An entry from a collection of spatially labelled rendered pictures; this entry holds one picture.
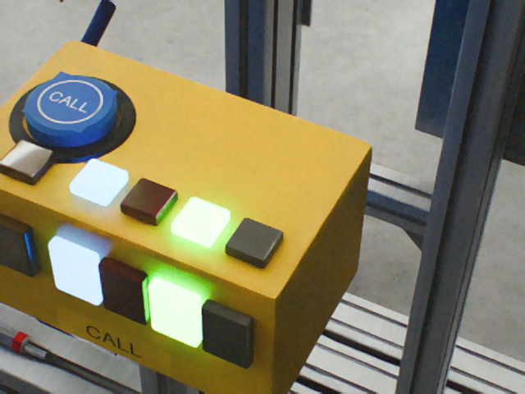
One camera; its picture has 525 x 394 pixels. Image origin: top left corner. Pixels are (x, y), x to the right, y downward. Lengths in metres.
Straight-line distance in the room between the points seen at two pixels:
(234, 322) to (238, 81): 0.68
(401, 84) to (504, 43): 1.24
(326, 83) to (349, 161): 1.69
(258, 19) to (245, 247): 0.62
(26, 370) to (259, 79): 0.49
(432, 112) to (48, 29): 1.31
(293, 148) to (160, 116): 0.06
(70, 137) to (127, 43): 1.79
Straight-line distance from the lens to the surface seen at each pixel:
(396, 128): 2.07
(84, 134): 0.47
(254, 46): 1.05
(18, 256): 0.48
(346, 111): 2.09
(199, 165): 0.46
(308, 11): 1.11
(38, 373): 0.66
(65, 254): 0.46
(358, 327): 1.65
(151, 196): 0.44
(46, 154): 0.46
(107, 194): 0.44
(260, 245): 0.42
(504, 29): 0.92
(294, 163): 0.46
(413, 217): 1.16
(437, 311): 1.20
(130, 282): 0.44
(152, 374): 0.58
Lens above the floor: 1.40
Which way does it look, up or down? 47 degrees down
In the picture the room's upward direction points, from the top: 2 degrees clockwise
